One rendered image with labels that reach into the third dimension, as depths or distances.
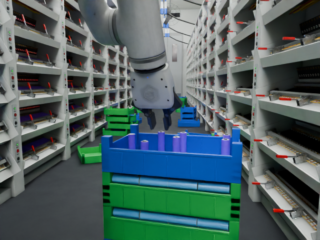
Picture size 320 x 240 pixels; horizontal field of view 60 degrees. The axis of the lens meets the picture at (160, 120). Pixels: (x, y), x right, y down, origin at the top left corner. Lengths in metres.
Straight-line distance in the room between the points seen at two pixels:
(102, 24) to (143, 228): 0.45
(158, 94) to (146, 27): 0.15
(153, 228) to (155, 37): 0.41
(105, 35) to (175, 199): 0.38
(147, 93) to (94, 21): 0.19
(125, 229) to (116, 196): 0.08
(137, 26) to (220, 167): 0.33
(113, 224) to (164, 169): 0.18
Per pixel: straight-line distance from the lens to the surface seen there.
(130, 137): 0.70
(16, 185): 1.70
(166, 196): 0.61
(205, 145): 0.77
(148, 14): 0.58
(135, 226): 0.66
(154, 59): 0.60
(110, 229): 0.69
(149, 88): 0.64
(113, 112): 3.19
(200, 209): 0.61
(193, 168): 0.58
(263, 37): 1.44
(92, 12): 0.60
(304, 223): 1.08
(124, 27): 0.60
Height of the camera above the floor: 0.60
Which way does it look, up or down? 8 degrees down
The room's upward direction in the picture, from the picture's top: straight up
